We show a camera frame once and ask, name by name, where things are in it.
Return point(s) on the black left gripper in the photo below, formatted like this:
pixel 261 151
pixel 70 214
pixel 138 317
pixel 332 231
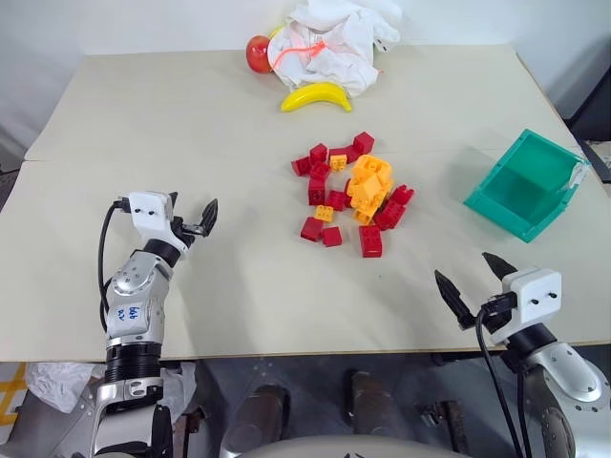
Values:
pixel 183 228

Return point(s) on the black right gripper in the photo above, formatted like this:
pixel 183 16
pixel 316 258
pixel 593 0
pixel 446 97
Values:
pixel 499 312

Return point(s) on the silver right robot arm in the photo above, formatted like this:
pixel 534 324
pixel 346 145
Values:
pixel 558 381

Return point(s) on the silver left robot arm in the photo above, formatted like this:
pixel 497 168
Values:
pixel 136 305

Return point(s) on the green plastic bin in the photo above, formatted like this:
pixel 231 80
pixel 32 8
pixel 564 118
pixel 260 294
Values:
pixel 525 188

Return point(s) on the tall red building block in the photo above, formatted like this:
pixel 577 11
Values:
pixel 316 191

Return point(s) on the black metal clamp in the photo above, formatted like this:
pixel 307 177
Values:
pixel 441 416

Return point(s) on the red arch building block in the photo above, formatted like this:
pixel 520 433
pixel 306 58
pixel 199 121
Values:
pixel 341 153

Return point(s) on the red toy apple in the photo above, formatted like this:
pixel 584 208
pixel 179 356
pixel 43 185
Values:
pixel 258 53

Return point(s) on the yellow toy banana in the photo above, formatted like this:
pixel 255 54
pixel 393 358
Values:
pixel 317 95

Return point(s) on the small yellow toy fruit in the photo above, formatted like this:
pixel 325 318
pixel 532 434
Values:
pixel 276 32

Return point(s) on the grey robot torso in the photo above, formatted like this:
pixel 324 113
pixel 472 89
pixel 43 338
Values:
pixel 343 447

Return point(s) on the black chair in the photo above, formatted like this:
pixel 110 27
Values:
pixel 592 100

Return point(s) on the white cloth bag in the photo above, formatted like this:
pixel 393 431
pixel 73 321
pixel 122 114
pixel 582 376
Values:
pixel 334 43

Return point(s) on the crumpled white plastic sheet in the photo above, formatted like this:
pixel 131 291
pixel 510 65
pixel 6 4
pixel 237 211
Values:
pixel 52 381

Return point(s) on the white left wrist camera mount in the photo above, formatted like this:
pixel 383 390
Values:
pixel 152 212

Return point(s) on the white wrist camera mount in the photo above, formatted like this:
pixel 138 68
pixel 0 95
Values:
pixel 152 212
pixel 532 297

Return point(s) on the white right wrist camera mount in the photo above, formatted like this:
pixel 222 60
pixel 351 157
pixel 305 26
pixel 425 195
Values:
pixel 532 297

